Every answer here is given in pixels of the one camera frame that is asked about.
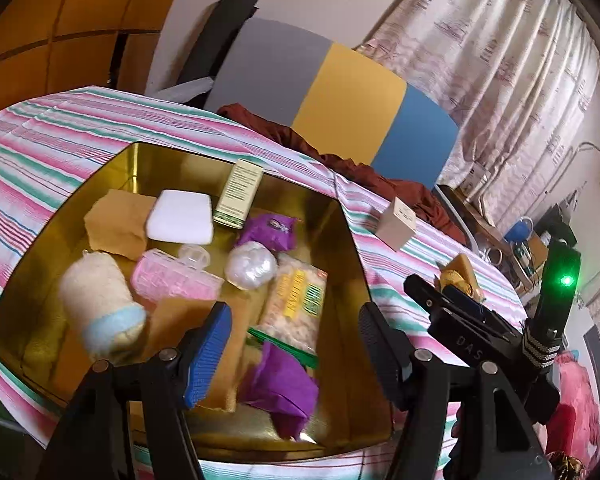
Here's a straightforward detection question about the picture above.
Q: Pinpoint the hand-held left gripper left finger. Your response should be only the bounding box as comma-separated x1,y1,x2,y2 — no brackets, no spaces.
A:
35,301,233,480

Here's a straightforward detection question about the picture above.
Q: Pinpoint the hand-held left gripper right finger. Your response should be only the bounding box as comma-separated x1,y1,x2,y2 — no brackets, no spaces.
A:
358,302,556,480

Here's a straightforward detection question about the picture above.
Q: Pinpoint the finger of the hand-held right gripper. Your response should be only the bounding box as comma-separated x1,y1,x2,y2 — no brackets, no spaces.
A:
442,285,523,336
404,275,486,361

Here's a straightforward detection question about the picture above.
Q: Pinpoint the yellow snack packet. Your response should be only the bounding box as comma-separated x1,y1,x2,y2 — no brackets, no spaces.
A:
435,254,483,306

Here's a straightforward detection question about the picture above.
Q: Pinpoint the purple cloth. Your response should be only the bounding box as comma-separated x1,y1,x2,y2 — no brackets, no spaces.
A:
240,342,320,441

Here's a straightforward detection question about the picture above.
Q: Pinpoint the clear bag of crackers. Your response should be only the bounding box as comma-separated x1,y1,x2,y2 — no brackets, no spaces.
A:
247,252,328,368

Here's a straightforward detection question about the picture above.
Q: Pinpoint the small purple snack packet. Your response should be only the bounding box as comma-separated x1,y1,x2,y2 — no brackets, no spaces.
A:
240,212,298,251

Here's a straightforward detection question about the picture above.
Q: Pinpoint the white sponge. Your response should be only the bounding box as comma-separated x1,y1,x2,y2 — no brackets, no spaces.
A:
145,189,215,246

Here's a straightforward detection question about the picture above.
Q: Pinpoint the pale green carton box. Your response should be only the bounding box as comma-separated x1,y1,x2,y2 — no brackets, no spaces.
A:
212,159,265,228

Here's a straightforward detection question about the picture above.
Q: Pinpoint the gold box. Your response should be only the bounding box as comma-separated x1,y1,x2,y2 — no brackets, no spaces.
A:
0,142,396,463

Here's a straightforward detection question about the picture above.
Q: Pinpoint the blue chair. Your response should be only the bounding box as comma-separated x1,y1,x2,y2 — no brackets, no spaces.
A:
502,217,536,256

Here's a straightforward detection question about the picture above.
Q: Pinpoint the pink plastic case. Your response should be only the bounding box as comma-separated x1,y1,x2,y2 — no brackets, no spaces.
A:
131,247,221,311

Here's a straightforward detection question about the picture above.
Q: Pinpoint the wooden desk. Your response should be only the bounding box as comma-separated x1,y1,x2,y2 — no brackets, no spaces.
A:
437,185,546,301

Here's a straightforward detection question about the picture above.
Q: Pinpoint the clear plastic lid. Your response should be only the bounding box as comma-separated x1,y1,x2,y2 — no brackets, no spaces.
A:
177,242,212,268

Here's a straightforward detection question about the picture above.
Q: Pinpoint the pink cloth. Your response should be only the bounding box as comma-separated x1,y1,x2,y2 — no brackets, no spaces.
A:
550,350,600,461

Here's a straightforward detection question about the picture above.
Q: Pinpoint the cream carton box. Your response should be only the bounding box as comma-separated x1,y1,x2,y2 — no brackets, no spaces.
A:
374,196,417,252

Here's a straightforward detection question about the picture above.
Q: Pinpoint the dark red cloth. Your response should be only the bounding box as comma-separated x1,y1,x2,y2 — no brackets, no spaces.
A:
217,102,468,246

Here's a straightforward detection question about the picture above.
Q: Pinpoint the patterned beige curtain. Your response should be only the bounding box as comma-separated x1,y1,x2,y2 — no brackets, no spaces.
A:
355,0,600,226

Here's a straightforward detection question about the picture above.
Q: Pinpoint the grey yellow blue headboard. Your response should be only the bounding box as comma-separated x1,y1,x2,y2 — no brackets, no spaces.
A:
202,17,458,186

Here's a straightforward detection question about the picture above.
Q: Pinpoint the pink green striped blanket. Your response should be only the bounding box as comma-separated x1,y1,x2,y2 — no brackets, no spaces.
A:
0,85,526,480

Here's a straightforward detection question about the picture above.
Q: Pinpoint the orange wooden wardrobe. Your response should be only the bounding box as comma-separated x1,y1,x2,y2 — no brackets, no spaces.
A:
0,0,196,106

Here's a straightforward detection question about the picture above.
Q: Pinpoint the black post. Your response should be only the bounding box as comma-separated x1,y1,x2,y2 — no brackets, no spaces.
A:
177,0,260,86

